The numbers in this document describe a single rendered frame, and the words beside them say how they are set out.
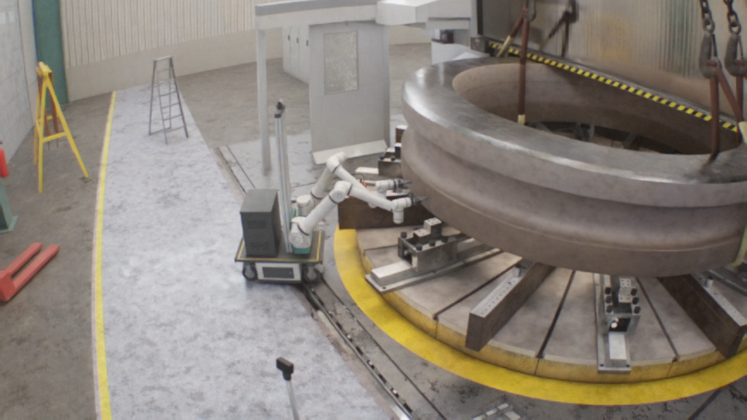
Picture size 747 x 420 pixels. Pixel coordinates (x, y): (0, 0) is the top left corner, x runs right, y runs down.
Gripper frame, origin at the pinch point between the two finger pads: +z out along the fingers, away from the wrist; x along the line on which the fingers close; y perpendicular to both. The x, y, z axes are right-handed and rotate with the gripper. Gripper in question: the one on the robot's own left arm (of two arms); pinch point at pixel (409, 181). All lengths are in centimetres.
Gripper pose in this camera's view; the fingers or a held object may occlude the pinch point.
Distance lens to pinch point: 555.2
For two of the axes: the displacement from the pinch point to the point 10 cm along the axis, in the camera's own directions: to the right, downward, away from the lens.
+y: -0.2, -9.2, -3.8
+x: -2.5, -3.7, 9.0
